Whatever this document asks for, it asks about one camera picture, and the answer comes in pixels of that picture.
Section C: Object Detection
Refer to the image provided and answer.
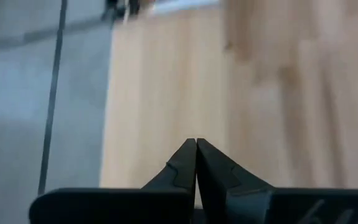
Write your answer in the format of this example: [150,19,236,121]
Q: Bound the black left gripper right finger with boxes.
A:
[196,138,358,224]

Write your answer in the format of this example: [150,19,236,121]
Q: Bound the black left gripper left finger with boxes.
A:
[28,138,197,224]

